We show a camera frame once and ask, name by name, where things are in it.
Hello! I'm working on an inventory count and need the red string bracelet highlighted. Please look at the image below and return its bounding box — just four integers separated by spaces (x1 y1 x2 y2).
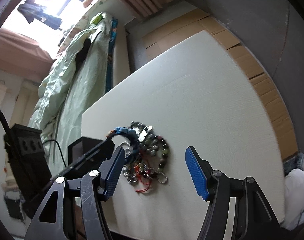
131 162 155 195

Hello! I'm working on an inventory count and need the silver ball chain necklace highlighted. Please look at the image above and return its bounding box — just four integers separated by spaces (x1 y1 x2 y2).
122 120 169 186

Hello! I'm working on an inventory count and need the blue stone bracelet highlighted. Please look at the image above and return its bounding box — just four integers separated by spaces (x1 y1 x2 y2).
105 126 140 156

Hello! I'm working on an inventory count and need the green stone bead bracelet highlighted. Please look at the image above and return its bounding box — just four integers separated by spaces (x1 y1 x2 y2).
142 132 171 170

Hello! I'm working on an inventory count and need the black jewelry box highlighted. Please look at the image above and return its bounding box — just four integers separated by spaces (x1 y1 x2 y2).
68 137 103 165

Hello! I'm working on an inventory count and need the light green crumpled duvet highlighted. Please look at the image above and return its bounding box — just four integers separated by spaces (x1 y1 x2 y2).
28 28 100 141

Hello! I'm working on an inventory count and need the green bed sheet mattress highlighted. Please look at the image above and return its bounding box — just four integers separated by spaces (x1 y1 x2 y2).
48 14 118 175

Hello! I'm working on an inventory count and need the white cloth at floor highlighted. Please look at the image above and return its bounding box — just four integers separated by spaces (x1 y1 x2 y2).
281 168 304 230

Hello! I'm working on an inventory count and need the flattened cardboard sheet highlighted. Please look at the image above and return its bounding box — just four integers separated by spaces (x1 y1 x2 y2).
143 9 298 160

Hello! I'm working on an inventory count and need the black cable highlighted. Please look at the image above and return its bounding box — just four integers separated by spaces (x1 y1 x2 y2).
41 139 68 169

